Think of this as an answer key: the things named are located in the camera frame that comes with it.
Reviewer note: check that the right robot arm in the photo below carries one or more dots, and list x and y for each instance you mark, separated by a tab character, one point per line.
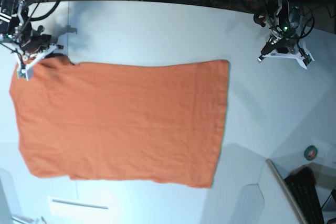
16	13

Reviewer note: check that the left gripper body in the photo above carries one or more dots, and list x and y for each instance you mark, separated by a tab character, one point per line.
290	39

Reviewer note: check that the green tape roll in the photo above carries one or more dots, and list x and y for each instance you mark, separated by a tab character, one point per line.
310	153

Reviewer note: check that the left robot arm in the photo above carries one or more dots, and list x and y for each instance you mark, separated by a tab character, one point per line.
288	27

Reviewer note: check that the black keyboard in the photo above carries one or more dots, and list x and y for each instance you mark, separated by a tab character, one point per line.
302	185

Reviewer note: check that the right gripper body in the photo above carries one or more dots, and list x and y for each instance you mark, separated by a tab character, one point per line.
32	41

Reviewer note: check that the orange t-shirt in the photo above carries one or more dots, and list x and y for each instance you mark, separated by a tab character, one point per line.
95	121

